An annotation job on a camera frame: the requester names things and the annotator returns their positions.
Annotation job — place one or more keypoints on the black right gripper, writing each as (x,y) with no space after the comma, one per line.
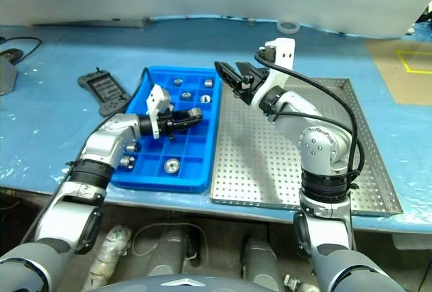
(251,84)

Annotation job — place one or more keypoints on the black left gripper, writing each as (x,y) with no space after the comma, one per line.
(167,122)

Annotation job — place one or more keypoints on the metal nut tray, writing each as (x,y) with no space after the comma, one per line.
(186,95)
(131,147)

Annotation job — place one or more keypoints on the metal nut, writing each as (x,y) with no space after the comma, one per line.
(127,162)

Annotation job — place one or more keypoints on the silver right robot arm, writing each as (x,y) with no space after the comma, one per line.
(317,147)

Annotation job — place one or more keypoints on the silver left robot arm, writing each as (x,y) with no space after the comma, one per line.
(108,140)

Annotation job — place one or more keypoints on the blue compartment tray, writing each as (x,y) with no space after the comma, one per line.
(192,170)

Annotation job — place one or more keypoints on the white tape roll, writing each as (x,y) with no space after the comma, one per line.
(281,29)

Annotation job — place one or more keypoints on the perforated metal tray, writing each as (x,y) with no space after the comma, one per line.
(249,170)

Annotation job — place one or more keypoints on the black handheld controller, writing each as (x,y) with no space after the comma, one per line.
(101,86)

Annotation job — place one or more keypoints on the grey aluminium bar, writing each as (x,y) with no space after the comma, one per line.
(101,23)

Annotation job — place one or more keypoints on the brown cardboard mat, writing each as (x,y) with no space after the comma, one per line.
(388,79)

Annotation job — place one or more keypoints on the white wrapped tube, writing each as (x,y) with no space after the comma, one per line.
(108,255)

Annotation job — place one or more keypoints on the dark grey rounded shape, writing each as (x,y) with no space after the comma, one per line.
(261,261)

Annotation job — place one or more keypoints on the grey robot torso with logo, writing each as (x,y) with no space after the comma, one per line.
(189,285)

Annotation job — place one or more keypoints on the small black plug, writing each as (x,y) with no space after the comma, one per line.
(11,54)

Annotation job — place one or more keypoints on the black object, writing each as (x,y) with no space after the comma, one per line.
(426,15)

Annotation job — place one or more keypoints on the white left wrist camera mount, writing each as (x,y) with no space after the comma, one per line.
(157,96)

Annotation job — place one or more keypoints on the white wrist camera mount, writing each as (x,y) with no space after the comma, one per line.
(157,96)
(286,54)

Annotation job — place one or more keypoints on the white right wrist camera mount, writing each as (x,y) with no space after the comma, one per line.
(286,54)

